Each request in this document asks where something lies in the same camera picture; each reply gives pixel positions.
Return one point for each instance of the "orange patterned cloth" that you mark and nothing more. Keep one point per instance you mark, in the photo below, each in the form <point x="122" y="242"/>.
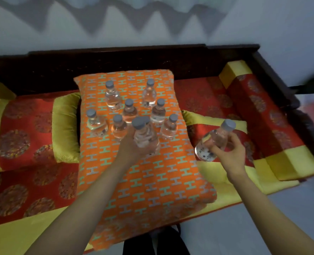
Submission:
<point x="151" y="188"/>

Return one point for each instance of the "red yellow silk pillow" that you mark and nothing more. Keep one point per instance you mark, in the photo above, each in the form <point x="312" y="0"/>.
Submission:
<point x="26" y="130"/>
<point x="191" y="118"/>

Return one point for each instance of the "person's left forearm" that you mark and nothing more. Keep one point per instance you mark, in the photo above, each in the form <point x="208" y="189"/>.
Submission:
<point x="80" y="217"/>

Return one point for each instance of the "grey-capped water bottle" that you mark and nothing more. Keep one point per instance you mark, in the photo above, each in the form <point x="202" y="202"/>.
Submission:
<point x="145" y="135"/>
<point x="216" y="138"/>

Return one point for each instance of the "person's right forearm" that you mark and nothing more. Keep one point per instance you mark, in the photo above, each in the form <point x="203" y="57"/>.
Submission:
<point x="274" y="225"/>

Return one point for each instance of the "group of clear water bottles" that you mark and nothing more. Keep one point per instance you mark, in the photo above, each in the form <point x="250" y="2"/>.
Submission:
<point x="113" y="99"/>

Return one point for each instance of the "person's left hand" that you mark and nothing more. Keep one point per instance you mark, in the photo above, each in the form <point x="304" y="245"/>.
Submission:
<point x="127" y="151"/>

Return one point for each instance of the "person's black trousers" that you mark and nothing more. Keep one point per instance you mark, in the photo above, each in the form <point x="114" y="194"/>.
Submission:
<point x="157" y="244"/>

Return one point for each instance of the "person's right hand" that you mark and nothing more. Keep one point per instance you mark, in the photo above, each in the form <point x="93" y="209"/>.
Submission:
<point x="234" y="159"/>

